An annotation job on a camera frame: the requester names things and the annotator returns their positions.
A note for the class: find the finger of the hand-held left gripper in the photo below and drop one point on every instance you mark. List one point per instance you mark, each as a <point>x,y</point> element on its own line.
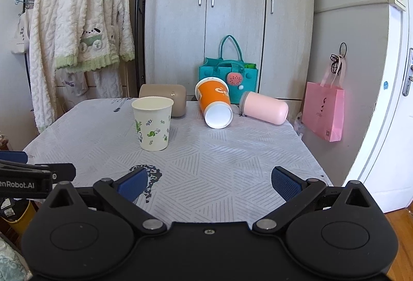
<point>61,171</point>
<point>13,157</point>

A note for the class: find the watermelon felt charm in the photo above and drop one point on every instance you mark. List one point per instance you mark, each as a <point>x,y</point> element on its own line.
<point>235,80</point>

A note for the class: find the grey wooden wardrobe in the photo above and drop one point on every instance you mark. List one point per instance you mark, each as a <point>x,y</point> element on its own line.
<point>235,26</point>

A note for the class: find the black clothes rack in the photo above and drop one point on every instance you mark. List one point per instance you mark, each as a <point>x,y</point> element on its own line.
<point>140,26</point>

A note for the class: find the pink plastic cup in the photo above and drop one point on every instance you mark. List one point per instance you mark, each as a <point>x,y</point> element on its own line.
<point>266,108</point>

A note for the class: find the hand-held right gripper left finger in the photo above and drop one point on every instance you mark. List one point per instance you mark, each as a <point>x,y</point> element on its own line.
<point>133,183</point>

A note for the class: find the white plastic bag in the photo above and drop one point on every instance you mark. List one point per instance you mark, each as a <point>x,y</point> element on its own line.
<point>299,126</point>

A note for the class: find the white paper cup green print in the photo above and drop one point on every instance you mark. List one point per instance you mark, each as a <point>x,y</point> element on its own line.
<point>152,126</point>

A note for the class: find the orange paper cup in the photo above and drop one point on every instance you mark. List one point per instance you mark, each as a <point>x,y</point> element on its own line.
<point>211,97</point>

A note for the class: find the teal felt handbag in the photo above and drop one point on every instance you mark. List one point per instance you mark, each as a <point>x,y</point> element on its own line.
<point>248,82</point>

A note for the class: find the pink paper bag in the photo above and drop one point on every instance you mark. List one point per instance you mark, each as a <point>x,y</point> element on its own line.
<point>324,110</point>

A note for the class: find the white door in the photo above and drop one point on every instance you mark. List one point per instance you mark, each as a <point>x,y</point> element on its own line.
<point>395,106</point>

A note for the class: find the long white fluffy robe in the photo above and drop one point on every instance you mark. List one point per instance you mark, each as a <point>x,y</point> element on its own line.
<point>43,58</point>

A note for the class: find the yellow bin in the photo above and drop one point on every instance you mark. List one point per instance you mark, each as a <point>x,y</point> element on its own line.
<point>22,219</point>

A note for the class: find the white canvas tote bag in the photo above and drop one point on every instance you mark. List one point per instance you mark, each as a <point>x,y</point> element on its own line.
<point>21,35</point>

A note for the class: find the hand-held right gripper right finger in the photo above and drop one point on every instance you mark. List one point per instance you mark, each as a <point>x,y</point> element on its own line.
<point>284,184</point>

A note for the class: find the beige plastic cup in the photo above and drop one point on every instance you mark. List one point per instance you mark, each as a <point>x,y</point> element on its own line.
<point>179,98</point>

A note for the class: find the white patterned tablecloth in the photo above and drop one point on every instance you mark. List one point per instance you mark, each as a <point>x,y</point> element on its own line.
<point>226,155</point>

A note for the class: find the white garment purple print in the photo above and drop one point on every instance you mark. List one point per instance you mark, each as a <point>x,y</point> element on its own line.
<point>71,84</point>

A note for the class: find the white fluffy jacket green trim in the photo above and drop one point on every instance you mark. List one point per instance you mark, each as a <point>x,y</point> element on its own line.
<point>93,9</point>

